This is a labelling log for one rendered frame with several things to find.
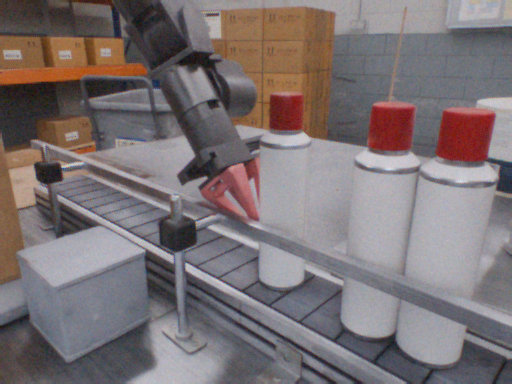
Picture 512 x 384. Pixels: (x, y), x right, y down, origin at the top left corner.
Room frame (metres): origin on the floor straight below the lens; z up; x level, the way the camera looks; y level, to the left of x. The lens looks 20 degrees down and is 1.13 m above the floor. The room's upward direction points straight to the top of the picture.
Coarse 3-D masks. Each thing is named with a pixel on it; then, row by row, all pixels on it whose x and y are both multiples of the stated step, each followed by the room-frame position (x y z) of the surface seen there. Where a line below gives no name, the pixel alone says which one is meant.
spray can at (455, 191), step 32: (448, 128) 0.29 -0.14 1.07; (480, 128) 0.28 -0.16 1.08; (448, 160) 0.29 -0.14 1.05; (480, 160) 0.28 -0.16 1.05; (416, 192) 0.31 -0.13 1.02; (448, 192) 0.28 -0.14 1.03; (480, 192) 0.28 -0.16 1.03; (416, 224) 0.30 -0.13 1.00; (448, 224) 0.28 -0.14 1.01; (480, 224) 0.28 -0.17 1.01; (416, 256) 0.29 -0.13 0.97; (448, 256) 0.28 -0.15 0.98; (480, 256) 0.29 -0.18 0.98; (448, 288) 0.28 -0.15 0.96; (416, 320) 0.28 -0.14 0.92; (448, 320) 0.28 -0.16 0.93; (416, 352) 0.28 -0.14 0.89; (448, 352) 0.28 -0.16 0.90
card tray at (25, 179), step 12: (12, 156) 1.02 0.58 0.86; (24, 156) 1.04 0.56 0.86; (36, 156) 1.06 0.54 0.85; (12, 168) 1.02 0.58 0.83; (24, 168) 1.02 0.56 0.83; (12, 180) 0.92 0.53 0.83; (24, 180) 0.92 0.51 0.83; (36, 180) 0.92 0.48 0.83; (24, 192) 0.84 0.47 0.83; (24, 204) 0.77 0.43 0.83
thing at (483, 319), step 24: (48, 144) 0.73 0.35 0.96; (96, 168) 0.59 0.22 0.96; (144, 192) 0.51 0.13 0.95; (168, 192) 0.48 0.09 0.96; (240, 216) 0.40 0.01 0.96; (264, 240) 0.37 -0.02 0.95; (288, 240) 0.35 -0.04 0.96; (336, 264) 0.31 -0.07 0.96; (360, 264) 0.30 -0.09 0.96; (384, 288) 0.28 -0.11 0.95; (408, 288) 0.27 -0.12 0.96; (432, 288) 0.27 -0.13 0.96; (456, 312) 0.25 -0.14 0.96; (480, 312) 0.24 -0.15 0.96; (504, 336) 0.23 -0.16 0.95
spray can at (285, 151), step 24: (288, 96) 0.40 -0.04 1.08; (288, 120) 0.40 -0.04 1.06; (264, 144) 0.40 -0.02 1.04; (288, 144) 0.39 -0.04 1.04; (264, 168) 0.40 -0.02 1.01; (288, 168) 0.39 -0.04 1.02; (264, 192) 0.40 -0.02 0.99; (288, 192) 0.39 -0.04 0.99; (264, 216) 0.40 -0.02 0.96; (288, 216) 0.39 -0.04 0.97; (264, 264) 0.40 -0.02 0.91; (288, 264) 0.39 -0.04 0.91; (288, 288) 0.39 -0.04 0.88
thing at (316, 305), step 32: (64, 192) 0.71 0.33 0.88; (96, 192) 0.71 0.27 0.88; (128, 224) 0.57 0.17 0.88; (192, 256) 0.47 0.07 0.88; (224, 256) 0.47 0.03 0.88; (256, 256) 0.47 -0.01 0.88; (256, 288) 0.39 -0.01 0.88; (320, 288) 0.39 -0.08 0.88; (320, 320) 0.34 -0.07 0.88; (384, 352) 0.30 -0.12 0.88; (480, 352) 0.30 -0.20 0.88
